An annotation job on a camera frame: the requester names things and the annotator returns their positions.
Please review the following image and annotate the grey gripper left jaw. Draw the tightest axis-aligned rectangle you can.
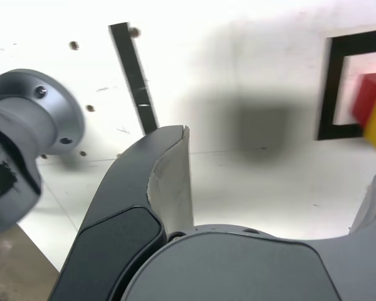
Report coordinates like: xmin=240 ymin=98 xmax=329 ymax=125
xmin=49 ymin=124 xmax=196 ymax=301

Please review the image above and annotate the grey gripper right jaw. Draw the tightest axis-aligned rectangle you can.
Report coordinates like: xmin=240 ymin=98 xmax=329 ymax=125
xmin=111 ymin=167 xmax=376 ymax=301

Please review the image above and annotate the red cube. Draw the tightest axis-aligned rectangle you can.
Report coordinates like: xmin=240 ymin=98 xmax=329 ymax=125
xmin=349 ymin=72 xmax=376 ymax=130

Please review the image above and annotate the black tape square outline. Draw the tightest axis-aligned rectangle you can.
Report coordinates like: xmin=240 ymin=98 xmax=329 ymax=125
xmin=316 ymin=28 xmax=376 ymax=142

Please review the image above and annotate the black tape strip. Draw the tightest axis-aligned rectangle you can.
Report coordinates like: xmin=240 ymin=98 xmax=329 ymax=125
xmin=108 ymin=21 xmax=159 ymax=134

